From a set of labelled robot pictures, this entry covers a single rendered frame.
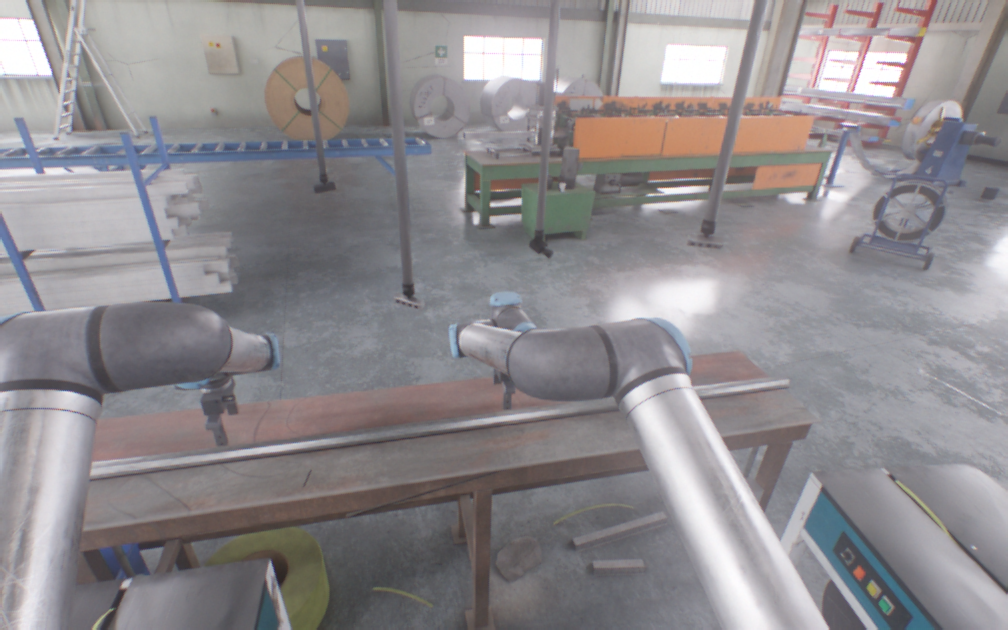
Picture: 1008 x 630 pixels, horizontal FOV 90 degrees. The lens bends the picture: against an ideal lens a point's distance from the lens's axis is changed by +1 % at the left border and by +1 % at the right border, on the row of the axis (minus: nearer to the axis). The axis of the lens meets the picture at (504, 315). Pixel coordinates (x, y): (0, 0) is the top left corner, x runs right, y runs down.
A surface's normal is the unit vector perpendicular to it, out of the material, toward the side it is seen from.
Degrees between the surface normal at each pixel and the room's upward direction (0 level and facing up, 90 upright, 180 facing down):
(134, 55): 90
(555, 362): 62
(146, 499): 0
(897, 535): 0
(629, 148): 90
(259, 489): 0
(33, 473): 43
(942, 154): 81
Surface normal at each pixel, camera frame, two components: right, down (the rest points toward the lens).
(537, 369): -0.59, 0.05
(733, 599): -0.73, -0.22
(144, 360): 0.71, 0.29
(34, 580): 0.84, -0.43
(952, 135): -0.93, 0.00
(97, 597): 0.04, -0.88
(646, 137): 0.33, 0.46
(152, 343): 0.73, -0.08
